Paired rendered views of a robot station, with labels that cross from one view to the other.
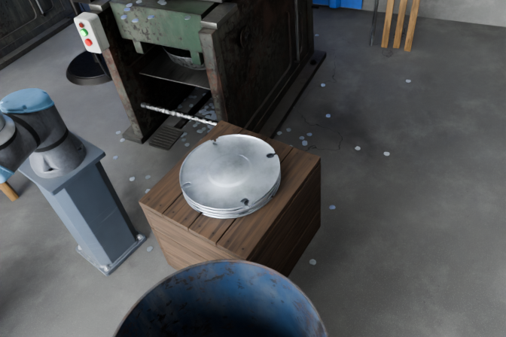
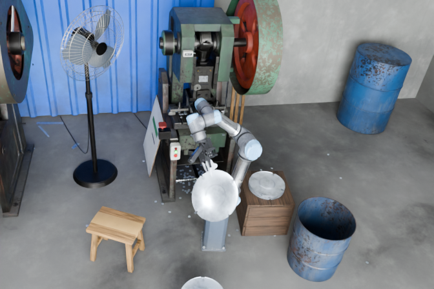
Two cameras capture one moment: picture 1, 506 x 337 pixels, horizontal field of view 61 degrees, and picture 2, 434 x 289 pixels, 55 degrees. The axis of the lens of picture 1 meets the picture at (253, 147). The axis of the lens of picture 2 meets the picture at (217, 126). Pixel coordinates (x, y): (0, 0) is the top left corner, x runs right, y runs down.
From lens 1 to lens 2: 2.71 m
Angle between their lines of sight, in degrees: 40
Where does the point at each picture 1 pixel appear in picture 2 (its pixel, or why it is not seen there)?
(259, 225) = (289, 195)
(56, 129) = not seen: hidden behind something
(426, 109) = (268, 147)
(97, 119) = (135, 200)
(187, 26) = (218, 138)
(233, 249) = (289, 204)
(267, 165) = (275, 177)
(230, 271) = (304, 204)
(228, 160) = (263, 180)
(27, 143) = not seen: hidden behind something
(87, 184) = not seen: hidden behind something
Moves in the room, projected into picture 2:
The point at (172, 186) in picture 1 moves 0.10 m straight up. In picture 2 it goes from (252, 197) to (254, 187)
